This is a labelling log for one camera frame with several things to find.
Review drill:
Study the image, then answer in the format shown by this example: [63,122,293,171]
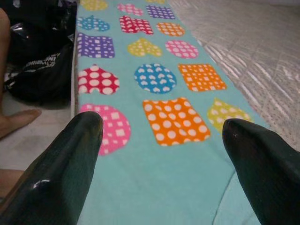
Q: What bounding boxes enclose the black bag white print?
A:
[4,43,75,105]

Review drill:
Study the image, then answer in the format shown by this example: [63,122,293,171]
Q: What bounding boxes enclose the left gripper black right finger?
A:
[222,118,300,225]

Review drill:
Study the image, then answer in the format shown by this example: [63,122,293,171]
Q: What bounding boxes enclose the teal blanket colourful dotted shapes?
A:
[75,0,270,225]

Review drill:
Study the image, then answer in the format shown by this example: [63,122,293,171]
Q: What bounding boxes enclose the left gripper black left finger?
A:
[0,111,104,225]

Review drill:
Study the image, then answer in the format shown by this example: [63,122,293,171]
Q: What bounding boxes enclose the shiny black plastic bag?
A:
[8,0,78,61]

